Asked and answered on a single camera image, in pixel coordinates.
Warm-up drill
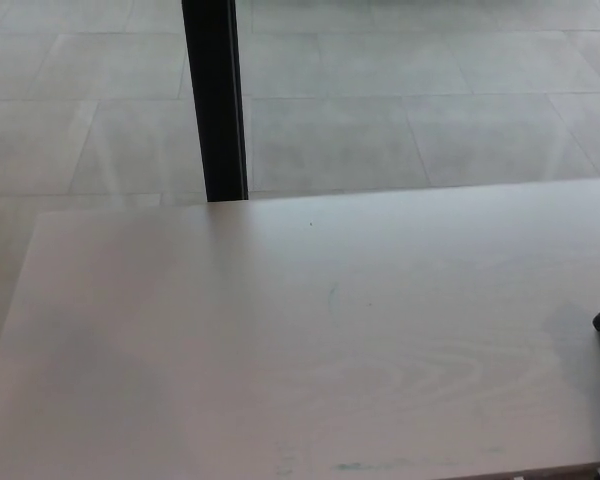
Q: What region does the black vertical metal post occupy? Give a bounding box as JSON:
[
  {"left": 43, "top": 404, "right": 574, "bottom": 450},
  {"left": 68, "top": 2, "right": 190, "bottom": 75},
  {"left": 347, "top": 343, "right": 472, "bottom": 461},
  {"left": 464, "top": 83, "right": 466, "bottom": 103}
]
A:
[{"left": 181, "top": 0, "right": 250, "bottom": 203}]

